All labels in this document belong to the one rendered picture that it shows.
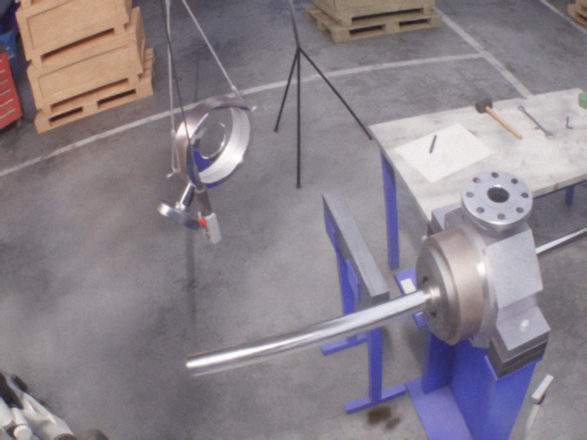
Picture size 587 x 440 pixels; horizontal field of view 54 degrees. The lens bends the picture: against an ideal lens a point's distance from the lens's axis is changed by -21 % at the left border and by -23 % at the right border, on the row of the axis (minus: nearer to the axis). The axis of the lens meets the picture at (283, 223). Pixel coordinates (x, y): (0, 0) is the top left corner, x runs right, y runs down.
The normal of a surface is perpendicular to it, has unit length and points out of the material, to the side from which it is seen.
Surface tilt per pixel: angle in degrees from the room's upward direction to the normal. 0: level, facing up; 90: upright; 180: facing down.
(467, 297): 53
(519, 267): 45
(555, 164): 0
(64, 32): 90
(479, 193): 0
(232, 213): 0
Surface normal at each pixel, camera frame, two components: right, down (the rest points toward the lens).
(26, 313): -0.14, -0.75
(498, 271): 0.07, -0.11
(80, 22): 0.20, 0.61
